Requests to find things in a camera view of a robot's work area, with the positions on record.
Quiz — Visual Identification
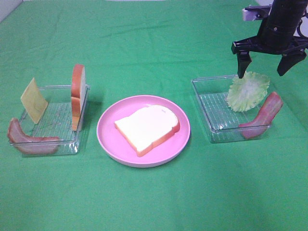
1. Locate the clear right plastic container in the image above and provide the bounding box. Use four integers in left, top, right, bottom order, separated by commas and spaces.
191, 75, 271, 143

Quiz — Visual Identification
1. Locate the bacon strip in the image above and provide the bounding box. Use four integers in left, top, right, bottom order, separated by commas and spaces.
239, 91, 283, 139
7, 117, 60, 155

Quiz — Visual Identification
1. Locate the clear left plastic container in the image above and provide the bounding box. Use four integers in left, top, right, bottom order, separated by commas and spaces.
19, 84, 90, 156

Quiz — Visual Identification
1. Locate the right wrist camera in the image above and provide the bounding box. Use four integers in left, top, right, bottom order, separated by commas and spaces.
242, 4, 271, 21

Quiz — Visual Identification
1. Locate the pink round plate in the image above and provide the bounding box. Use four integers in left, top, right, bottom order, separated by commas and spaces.
96, 95, 191, 168

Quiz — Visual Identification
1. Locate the yellow cheese slice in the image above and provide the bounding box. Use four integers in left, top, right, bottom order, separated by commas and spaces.
20, 78, 48, 124

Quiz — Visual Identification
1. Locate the bread slice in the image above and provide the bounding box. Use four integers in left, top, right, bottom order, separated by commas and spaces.
114, 104, 180, 157
71, 64, 86, 131

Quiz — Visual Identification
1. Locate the green lettuce leaf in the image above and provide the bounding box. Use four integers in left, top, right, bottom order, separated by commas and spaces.
226, 71, 270, 112

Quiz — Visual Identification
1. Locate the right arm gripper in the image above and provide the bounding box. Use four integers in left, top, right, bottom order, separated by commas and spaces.
231, 0, 308, 78

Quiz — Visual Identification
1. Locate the clear plastic container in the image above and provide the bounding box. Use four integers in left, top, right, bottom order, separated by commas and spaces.
19, 84, 90, 156
191, 75, 271, 143

